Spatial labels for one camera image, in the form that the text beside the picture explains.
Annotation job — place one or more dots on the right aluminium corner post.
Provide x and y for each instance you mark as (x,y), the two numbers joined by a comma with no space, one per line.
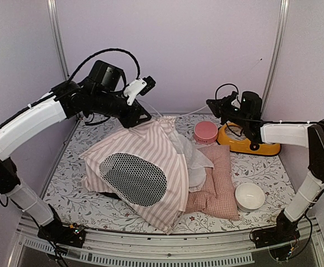
(281,27)

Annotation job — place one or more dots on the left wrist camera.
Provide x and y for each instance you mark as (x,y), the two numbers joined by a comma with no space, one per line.
(140,86)

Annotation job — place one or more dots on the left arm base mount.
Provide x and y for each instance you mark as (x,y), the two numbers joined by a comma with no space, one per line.
(55,232)

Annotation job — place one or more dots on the pink round pet bowl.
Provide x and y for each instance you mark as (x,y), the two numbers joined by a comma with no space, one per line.
(205,132)

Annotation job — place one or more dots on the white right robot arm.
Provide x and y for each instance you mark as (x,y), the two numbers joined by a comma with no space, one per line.
(309,135)

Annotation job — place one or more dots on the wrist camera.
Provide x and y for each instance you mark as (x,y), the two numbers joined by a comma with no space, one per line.
(234,99)
(140,86)

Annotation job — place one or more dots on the white ceramic bowl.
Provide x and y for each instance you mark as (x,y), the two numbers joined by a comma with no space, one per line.
(249,197)

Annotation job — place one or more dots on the white tent pole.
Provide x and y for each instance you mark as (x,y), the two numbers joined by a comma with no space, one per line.
(219,84)

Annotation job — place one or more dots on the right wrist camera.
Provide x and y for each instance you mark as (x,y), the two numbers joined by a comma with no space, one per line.
(234,99)

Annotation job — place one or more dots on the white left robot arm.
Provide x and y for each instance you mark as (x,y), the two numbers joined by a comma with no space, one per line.
(62,102)

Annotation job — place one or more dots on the pink gingham cushion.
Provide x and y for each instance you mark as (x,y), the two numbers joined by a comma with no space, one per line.
(217,196)

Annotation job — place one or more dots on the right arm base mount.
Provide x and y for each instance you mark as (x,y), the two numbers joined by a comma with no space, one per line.
(263,237)

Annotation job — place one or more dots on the aluminium corner post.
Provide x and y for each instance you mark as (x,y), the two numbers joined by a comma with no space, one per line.
(54,21)
(281,27)

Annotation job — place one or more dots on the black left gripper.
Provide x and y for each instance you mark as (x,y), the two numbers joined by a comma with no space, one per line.
(131,119)

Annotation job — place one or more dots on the floral tablecloth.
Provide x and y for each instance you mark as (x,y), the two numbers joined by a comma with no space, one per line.
(74,203)

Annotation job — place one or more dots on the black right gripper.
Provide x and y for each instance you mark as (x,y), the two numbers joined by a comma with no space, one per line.
(218,107)

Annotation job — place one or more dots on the yellow double bowl stand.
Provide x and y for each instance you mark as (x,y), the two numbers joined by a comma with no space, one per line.
(233,135)

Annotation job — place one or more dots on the left aluminium corner post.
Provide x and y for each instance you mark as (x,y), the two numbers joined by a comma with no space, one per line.
(54,21)

